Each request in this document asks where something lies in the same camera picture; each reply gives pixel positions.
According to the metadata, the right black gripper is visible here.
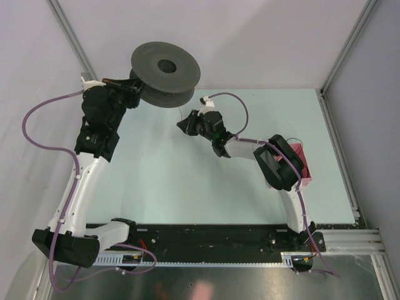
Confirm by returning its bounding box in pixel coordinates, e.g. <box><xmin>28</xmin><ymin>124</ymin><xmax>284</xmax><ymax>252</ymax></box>
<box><xmin>177</xmin><ymin>109</ymin><xmax>215</xmax><ymax>142</ymax></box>

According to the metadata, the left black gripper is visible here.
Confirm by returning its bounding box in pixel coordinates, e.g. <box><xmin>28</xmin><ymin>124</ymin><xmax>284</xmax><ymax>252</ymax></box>
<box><xmin>102</xmin><ymin>76</ymin><xmax>147</xmax><ymax>130</ymax></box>

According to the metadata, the black cable spool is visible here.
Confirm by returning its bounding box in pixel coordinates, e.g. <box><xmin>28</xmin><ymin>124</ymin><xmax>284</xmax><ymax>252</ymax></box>
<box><xmin>131</xmin><ymin>41</ymin><xmax>201</xmax><ymax>108</ymax></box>

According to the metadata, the pink plastic box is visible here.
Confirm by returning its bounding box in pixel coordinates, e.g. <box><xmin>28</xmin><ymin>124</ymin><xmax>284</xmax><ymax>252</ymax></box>
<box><xmin>272</xmin><ymin>138</ymin><xmax>312</xmax><ymax>191</ymax></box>

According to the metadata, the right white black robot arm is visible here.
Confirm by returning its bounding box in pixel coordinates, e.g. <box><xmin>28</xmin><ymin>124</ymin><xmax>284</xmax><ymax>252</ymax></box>
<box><xmin>177</xmin><ymin>110</ymin><xmax>314</xmax><ymax>251</ymax></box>

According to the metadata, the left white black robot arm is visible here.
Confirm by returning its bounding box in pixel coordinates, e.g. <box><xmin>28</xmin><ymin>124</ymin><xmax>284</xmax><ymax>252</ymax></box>
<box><xmin>32</xmin><ymin>78</ymin><xmax>144</xmax><ymax>268</ymax></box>

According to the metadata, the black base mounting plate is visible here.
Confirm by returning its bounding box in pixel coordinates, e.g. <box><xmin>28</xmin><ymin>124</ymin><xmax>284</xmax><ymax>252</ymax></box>
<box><xmin>102</xmin><ymin>223</ymin><xmax>326</xmax><ymax>272</ymax></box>

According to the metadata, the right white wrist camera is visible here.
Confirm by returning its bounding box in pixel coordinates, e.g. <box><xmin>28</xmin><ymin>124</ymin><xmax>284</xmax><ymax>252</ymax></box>
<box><xmin>197</xmin><ymin>96</ymin><xmax>215</xmax><ymax>116</ymax></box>

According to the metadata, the left aluminium frame post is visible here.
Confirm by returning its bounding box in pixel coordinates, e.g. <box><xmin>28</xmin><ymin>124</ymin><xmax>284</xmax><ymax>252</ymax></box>
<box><xmin>46</xmin><ymin>0</ymin><xmax>98</xmax><ymax>80</ymax></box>

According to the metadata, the aluminium frame post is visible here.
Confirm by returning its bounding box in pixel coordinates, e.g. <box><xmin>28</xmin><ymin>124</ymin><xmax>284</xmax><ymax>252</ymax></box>
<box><xmin>46</xmin><ymin>0</ymin><xmax>98</xmax><ymax>80</ymax></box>
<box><xmin>320</xmin><ymin>0</ymin><xmax>381</xmax><ymax>94</ymax></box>

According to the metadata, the black wire in box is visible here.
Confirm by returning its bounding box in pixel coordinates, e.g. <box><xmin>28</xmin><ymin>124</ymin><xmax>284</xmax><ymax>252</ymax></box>
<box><xmin>286</xmin><ymin>137</ymin><xmax>306</xmax><ymax>156</ymax></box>

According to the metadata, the right aluminium frame post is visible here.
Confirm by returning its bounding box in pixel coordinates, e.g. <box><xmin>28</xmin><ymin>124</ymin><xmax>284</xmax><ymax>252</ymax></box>
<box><xmin>320</xmin><ymin>0</ymin><xmax>381</xmax><ymax>94</ymax></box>

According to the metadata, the grey slotted cable duct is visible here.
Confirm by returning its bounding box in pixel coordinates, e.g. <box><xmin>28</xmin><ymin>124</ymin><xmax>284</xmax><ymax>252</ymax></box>
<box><xmin>93</xmin><ymin>251</ymin><xmax>293</xmax><ymax>268</ymax></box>

